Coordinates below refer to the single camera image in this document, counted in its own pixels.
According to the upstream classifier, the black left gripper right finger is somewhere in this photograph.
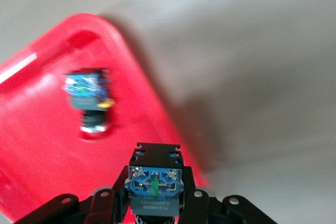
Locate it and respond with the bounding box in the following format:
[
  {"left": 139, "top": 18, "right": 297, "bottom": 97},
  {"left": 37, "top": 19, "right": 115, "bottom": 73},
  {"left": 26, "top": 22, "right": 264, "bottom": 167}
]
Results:
[{"left": 181, "top": 165, "right": 276, "bottom": 224}]

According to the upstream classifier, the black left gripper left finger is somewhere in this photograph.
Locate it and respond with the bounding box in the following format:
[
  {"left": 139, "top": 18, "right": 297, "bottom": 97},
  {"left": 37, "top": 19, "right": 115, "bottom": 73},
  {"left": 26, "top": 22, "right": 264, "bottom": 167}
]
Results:
[{"left": 15, "top": 165, "right": 131, "bottom": 224}]

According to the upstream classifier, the red push button switch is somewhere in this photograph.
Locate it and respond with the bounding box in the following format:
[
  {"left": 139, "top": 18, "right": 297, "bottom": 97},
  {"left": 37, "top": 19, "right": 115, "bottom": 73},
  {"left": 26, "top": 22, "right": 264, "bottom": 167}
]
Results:
[{"left": 124, "top": 142, "right": 186, "bottom": 224}]

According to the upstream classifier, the red plastic tray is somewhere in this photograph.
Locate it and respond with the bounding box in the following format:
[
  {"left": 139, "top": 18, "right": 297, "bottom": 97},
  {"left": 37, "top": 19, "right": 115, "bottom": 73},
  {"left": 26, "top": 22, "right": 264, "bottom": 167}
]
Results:
[{"left": 0, "top": 13, "right": 213, "bottom": 224}]

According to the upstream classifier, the blue push-button switch in tray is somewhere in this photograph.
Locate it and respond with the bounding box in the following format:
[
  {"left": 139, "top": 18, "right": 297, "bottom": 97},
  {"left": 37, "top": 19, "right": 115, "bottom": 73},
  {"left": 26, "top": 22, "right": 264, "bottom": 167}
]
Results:
[{"left": 62, "top": 68, "right": 116, "bottom": 141}]

